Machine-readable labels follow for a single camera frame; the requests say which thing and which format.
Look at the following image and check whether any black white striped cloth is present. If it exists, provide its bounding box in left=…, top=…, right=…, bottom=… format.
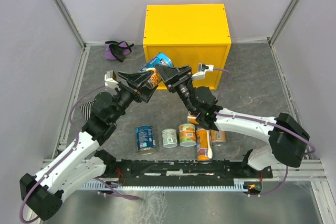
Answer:
left=80, top=101, right=94, bottom=123

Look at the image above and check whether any white slotted cable duct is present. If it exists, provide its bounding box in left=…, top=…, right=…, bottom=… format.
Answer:
left=79, top=180, right=247, bottom=192

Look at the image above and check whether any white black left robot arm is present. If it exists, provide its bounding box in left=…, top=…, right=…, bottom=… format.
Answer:
left=19, top=70, right=155, bottom=220

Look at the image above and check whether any green label small can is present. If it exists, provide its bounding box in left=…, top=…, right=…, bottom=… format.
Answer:
left=162, top=129, right=177, bottom=148

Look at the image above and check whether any blue soup can with noodles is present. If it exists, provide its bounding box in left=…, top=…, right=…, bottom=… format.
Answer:
left=139, top=52, right=174, bottom=89

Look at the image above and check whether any orange fruit label can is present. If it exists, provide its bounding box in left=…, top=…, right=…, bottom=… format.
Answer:
left=178, top=123, right=196, bottom=147

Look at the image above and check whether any tall orange can with spoon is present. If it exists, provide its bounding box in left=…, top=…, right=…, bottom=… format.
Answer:
left=187, top=113, right=200, bottom=125

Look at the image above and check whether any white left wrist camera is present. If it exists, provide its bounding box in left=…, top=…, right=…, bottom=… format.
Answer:
left=104, top=70, right=118, bottom=89

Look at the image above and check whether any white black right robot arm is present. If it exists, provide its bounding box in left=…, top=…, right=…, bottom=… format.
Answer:
left=155, top=63, right=309, bottom=170

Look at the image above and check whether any yellow wooden box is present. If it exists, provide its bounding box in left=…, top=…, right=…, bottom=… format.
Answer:
left=143, top=4, right=232, bottom=90

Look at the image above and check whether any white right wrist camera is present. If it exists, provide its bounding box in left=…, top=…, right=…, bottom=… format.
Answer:
left=192, top=63, right=214, bottom=81

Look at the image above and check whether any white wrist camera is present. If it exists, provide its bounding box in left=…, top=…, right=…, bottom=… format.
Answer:
left=192, top=63, right=214, bottom=81
left=104, top=70, right=118, bottom=89

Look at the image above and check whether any purple black cloth pouch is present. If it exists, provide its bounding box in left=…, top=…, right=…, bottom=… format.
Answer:
left=105, top=40, right=134, bottom=62

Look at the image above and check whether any orange can far right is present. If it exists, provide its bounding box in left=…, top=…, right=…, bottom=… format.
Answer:
left=210, top=130, right=226, bottom=145

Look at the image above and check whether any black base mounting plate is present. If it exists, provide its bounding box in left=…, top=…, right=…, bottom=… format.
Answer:
left=94, top=150, right=273, bottom=186

